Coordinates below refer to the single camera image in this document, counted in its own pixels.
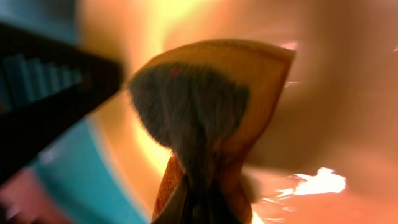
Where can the yellow green sponge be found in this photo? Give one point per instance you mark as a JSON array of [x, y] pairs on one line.
[[209, 102]]

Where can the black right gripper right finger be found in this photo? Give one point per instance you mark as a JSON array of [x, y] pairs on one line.
[[173, 210]]

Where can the yellow plate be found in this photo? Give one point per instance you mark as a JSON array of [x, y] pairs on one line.
[[329, 154]]

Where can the teal plastic tray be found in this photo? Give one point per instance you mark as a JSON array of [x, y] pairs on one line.
[[68, 181]]

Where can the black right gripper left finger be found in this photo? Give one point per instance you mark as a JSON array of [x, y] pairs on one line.
[[46, 87]]

